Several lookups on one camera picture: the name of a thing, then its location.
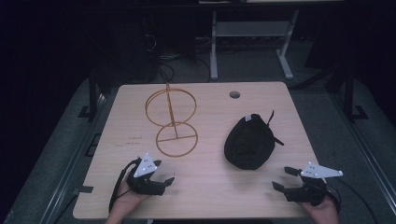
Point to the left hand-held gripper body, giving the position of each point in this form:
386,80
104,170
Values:
144,176

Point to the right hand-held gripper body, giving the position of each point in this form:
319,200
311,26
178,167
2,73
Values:
311,183

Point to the black cap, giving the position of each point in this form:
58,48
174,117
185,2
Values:
250,141

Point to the person's left hand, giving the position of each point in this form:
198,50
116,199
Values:
130,198

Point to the person's right hand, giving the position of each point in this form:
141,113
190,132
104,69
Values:
322,211

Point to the black metal stand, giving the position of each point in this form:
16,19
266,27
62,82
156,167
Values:
351,93
95,93

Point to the white metal table frame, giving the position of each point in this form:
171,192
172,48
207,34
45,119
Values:
250,40

